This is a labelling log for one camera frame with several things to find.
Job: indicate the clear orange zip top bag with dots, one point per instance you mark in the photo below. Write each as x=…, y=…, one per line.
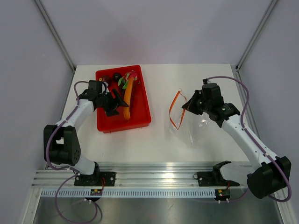
x=184, y=125

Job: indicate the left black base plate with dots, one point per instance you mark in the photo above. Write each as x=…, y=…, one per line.
x=100, y=179

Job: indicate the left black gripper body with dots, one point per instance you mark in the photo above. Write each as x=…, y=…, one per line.
x=107, y=101

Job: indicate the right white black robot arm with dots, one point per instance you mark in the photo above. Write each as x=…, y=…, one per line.
x=271, y=172

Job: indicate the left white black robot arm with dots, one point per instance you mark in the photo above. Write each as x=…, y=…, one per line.
x=61, y=144

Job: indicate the left aluminium corner post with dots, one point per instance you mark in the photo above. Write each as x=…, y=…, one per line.
x=49, y=23

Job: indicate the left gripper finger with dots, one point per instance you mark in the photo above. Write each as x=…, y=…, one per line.
x=110, y=113
x=118, y=99

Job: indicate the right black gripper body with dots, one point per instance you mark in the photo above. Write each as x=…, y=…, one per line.
x=202, y=106

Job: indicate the aluminium corner post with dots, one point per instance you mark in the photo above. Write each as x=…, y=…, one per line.
x=49, y=23
x=257, y=32

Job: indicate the aluminium mounting rail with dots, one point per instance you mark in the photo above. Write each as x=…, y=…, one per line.
x=177, y=175

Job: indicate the dark plum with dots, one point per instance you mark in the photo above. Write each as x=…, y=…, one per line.
x=116, y=77

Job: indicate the small circuit board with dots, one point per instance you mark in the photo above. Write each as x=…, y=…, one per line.
x=223, y=193
x=96, y=192

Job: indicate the red plastic tray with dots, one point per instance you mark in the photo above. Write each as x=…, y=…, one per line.
x=140, y=114

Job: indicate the pink dragon fruit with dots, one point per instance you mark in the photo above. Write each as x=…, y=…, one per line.
x=124, y=80

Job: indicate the red apple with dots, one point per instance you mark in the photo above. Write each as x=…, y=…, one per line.
x=105, y=78

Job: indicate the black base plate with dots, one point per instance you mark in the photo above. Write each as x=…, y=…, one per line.
x=100, y=179
x=213, y=179

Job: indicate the right small circuit board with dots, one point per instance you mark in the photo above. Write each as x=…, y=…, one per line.
x=223, y=193

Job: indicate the left small circuit board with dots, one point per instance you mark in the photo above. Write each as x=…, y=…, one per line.
x=96, y=192

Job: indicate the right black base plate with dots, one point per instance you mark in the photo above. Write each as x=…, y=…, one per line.
x=213, y=179

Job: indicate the right aluminium corner post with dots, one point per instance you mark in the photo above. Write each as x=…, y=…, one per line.
x=257, y=32

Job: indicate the white slotted cable duct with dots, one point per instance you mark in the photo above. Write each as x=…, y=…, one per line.
x=133, y=193

